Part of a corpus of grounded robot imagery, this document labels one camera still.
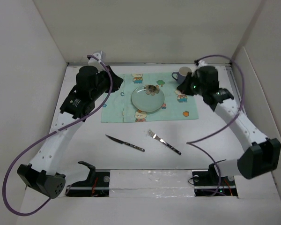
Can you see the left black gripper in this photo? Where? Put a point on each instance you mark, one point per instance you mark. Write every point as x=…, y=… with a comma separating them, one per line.
x=116, y=81

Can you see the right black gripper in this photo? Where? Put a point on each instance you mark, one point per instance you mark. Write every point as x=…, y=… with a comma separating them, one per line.
x=184, y=86

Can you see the purple ceramic mug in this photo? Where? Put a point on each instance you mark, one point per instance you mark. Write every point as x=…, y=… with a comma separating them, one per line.
x=181, y=74

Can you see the green cartoon print cloth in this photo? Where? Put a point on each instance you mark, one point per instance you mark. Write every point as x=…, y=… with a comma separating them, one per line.
x=177, y=106

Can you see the green floral plate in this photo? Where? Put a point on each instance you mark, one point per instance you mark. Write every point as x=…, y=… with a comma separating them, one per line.
x=148, y=98

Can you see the black handled table knife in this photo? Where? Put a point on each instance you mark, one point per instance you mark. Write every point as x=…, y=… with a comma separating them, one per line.
x=125, y=143

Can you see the silver fork black handle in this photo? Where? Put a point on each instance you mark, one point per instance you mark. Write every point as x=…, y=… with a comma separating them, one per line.
x=156, y=137

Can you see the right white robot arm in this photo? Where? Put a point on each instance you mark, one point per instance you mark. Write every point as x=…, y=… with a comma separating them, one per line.
x=261, y=154

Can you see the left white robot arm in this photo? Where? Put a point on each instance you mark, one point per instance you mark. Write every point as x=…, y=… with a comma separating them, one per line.
x=43, y=173

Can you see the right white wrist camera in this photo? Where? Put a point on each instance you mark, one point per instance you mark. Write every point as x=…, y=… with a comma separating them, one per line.
x=200, y=63

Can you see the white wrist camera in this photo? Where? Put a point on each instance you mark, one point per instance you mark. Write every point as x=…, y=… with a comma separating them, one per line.
x=95, y=58
x=200, y=63

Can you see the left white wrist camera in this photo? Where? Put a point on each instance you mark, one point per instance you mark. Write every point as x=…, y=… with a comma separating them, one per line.
x=95, y=58

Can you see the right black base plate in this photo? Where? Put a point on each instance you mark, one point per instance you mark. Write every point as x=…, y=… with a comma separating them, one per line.
x=206, y=183

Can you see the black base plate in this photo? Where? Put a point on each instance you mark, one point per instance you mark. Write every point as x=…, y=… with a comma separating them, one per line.
x=97, y=187
x=206, y=183

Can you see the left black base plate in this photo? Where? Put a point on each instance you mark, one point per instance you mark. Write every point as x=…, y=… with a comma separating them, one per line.
x=97, y=187

